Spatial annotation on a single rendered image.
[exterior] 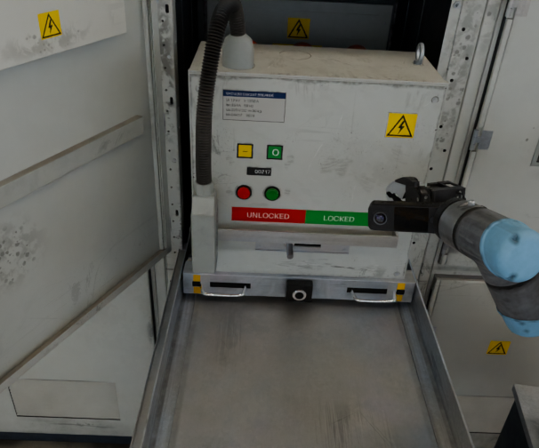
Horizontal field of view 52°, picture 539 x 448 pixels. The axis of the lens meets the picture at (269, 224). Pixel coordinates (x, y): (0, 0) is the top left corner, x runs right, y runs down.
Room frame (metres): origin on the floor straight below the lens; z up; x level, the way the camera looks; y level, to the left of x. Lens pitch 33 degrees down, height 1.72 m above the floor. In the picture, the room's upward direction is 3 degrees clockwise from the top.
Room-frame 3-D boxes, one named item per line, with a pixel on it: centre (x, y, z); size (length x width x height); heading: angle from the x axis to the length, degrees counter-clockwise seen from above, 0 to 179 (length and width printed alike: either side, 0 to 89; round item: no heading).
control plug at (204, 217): (0.94, 0.13, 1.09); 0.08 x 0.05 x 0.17; 2
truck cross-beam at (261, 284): (1.03, -0.08, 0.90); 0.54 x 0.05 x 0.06; 92
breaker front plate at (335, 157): (1.02, -0.08, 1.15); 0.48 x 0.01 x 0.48; 92
